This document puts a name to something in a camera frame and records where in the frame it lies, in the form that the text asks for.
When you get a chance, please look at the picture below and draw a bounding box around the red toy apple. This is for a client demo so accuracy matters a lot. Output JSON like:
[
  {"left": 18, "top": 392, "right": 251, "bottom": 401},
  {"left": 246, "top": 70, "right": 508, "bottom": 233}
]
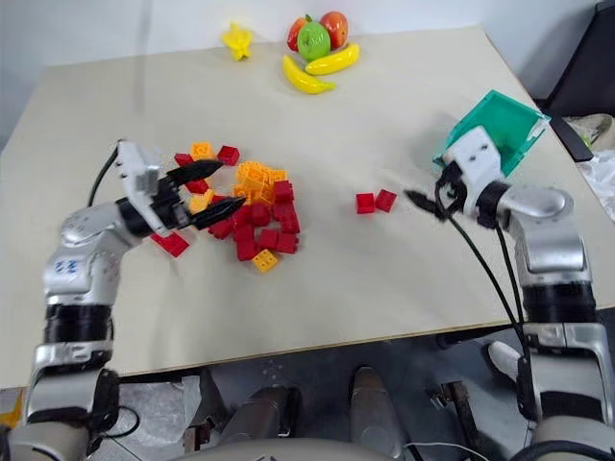
[{"left": 318, "top": 10, "right": 350, "bottom": 51}]

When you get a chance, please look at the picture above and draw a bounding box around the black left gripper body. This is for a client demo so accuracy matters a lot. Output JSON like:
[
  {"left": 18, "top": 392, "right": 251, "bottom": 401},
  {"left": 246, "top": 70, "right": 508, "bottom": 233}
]
[{"left": 152, "top": 173, "right": 194, "bottom": 233}]

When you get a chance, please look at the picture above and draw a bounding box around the yellow toy starfruit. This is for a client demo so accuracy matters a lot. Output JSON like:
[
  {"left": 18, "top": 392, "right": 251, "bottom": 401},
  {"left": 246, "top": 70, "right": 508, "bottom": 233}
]
[{"left": 219, "top": 21, "right": 256, "bottom": 62}]

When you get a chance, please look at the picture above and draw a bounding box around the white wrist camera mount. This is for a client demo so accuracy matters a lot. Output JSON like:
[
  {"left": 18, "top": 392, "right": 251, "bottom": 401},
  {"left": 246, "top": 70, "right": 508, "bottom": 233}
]
[
  {"left": 441, "top": 125, "right": 511, "bottom": 218},
  {"left": 116, "top": 140, "right": 180, "bottom": 237}
]

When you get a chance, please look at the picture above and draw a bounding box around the white plastic bag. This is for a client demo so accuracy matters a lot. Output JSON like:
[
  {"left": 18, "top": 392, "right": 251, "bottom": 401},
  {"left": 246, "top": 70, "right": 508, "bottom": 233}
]
[{"left": 561, "top": 111, "right": 615, "bottom": 223}]

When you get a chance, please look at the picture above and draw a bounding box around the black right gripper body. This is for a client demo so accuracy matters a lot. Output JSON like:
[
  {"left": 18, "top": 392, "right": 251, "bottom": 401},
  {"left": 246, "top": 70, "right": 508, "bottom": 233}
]
[{"left": 433, "top": 161, "right": 471, "bottom": 218}]

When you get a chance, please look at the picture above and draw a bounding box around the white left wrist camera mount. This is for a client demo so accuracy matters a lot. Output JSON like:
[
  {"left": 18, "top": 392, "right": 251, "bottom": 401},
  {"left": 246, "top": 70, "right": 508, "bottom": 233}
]
[{"left": 116, "top": 140, "right": 180, "bottom": 237}]

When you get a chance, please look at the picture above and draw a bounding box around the yellow toy banana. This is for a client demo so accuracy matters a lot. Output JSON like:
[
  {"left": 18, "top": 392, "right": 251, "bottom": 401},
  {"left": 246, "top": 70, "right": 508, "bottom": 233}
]
[
  {"left": 304, "top": 42, "right": 361, "bottom": 77},
  {"left": 281, "top": 53, "right": 338, "bottom": 96}
]

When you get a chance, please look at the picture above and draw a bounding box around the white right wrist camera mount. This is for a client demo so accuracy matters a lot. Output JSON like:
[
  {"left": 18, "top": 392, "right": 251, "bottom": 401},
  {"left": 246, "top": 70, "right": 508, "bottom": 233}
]
[{"left": 441, "top": 125, "right": 511, "bottom": 218}]

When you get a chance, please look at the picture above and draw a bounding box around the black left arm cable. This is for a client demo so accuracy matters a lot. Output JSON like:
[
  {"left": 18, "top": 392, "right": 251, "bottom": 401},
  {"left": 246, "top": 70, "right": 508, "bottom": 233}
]
[{"left": 87, "top": 143, "right": 121, "bottom": 206}]

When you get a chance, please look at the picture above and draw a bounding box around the green toy apple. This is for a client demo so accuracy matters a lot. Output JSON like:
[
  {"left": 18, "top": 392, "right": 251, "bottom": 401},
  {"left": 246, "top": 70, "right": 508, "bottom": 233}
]
[{"left": 297, "top": 21, "right": 333, "bottom": 62}]

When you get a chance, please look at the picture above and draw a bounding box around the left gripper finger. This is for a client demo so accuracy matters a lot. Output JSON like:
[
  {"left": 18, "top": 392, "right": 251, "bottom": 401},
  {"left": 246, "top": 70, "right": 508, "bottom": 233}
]
[
  {"left": 165, "top": 159, "right": 226, "bottom": 185},
  {"left": 188, "top": 196, "right": 249, "bottom": 230}
]

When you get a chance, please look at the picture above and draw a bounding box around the white floor cable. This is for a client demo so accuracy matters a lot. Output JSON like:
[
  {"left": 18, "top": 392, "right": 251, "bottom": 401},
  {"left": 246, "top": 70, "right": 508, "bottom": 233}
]
[{"left": 402, "top": 440, "right": 484, "bottom": 461}]

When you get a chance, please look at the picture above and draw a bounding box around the black flat bar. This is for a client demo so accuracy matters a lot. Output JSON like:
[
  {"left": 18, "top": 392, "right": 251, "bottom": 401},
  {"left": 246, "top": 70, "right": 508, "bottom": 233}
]
[{"left": 547, "top": 114, "right": 596, "bottom": 163}]

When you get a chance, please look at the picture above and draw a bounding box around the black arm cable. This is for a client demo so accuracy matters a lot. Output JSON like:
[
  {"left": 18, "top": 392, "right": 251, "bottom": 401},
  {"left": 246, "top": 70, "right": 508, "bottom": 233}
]
[
  {"left": 494, "top": 224, "right": 528, "bottom": 332},
  {"left": 446, "top": 213, "right": 535, "bottom": 424},
  {"left": 87, "top": 143, "right": 121, "bottom": 206}
]

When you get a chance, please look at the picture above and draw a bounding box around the red toy peach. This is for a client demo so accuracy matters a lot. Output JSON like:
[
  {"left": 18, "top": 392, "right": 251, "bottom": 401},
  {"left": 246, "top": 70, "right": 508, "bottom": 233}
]
[{"left": 286, "top": 15, "right": 309, "bottom": 53}]

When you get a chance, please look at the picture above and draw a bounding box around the white rounded object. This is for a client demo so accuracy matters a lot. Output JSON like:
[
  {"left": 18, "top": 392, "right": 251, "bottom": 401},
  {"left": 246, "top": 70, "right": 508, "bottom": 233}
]
[{"left": 487, "top": 340, "right": 524, "bottom": 381}]

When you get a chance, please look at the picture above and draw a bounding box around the teal plastic bin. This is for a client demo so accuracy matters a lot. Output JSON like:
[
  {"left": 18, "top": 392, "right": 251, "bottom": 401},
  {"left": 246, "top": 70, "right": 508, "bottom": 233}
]
[{"left": 431, "top": 89, "right": 552, "bottom": 180}]

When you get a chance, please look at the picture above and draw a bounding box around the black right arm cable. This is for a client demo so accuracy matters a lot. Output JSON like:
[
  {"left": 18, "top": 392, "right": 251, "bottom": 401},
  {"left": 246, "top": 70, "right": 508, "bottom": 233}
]
[
  {"left": 446, "top": 213, "right": 535, "bottom": 424},
  {"left": 494, "top": 224, "right": 528, "bottom": 332}
]

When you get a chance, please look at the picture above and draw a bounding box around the black floor cable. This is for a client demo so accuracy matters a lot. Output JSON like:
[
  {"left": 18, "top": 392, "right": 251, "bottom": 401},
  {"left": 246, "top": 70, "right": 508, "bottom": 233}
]
[{"left": 93, "top": 404, "right": 141, "bottom": 439}]

